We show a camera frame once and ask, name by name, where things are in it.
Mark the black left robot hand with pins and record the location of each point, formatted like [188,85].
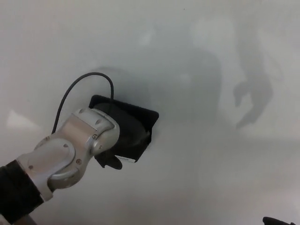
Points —
[131,131]

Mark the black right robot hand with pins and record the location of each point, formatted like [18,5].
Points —
[276,222]

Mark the black magnetic marker holder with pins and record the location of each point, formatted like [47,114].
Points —
[143,112]

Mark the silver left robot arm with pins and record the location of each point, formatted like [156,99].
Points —
[70,140]

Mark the white whiteboard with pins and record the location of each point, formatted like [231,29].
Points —
[164,47]

